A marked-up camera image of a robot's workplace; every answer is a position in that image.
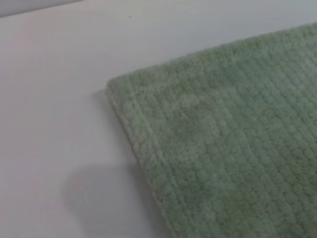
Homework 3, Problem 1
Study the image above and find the light green ribbed towel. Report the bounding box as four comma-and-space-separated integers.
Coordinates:
106, 22, 317, 238

